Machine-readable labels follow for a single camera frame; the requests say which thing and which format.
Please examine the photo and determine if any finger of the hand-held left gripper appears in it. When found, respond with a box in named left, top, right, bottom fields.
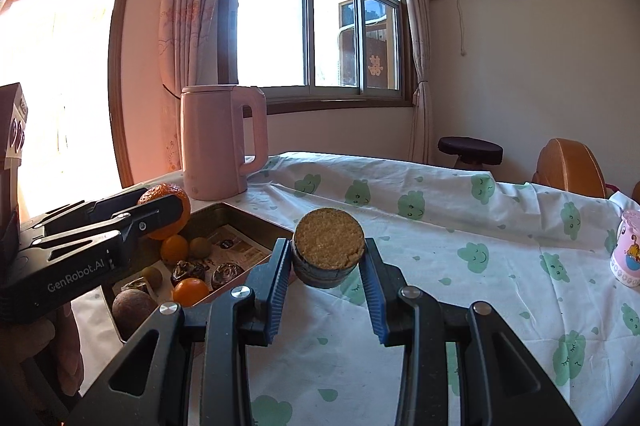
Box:
left=20, top=194, right=184, bottom=259
left=30, top=186, right=149, bottom=227

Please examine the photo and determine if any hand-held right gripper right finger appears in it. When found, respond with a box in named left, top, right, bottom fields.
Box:
left=361, top=237, right=583, bottom=426

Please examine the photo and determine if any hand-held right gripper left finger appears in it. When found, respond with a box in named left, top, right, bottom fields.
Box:
left=65, top=237, right=292, bottom=426

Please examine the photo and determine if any orange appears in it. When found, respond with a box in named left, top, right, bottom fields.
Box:
left=160, top=234, right=190, bottom=264
left=171, top=277, right=211, bottom=308
left=137, top=182, right=192, bottom=241

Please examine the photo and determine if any dark water chestnut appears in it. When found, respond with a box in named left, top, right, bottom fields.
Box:
left=209, top=263, right=243, bottom=291

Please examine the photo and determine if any small tan round fruit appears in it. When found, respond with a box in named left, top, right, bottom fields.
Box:
left=140, top=266, right=164, bottom=294
left=188, top=237, right=212, bottom=263

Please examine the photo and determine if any dark chocolate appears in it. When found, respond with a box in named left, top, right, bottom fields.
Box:
left=171, top=260, right=207, bottom=287

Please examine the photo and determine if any brown round root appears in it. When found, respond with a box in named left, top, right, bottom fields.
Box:
left=111, top=288, right=158, bottom=341

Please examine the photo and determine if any pink metal tin box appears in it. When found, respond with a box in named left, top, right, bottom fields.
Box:
left=100, top=202, right=297, bottom=344

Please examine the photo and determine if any person's left hand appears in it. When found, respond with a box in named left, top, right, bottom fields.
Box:
left=0, top=306, right=85, bottom=407

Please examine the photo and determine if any white cloud print tablecloth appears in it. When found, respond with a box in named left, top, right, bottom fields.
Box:
left=70, top=151, right=640, bottom=426

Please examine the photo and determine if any pink electric kettle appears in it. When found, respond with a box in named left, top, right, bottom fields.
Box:
left=180, top=85, right=268, bottom=201

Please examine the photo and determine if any dark round stool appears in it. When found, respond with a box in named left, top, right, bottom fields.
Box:
left=438, top=136, right=503, bottom=171

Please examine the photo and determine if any pink floral curtain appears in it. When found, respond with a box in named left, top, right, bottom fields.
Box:
left=159, top=0, right=246, bottom=167

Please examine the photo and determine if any sliding glass window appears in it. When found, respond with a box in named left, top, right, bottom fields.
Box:
left=220, top=0, right=418, bottom=114

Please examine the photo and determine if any brown leather armchair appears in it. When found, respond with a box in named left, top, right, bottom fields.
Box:
left=531, top=138, right=608, bottom=199

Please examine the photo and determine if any white tied curtain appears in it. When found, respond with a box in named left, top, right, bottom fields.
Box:
left=397, top=0, right=431, bottom=164

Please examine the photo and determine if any pink cartoon print cup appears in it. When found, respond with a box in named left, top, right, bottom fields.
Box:
left=608, top=207, right=640, bottom=289

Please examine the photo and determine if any white air conditioner pipe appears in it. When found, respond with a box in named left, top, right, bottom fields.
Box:
left=430, top=0, right=468, bottom=57

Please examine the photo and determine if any wooden door frame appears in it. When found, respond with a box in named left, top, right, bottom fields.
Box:
left=0, top=0, right=156, bottom=189

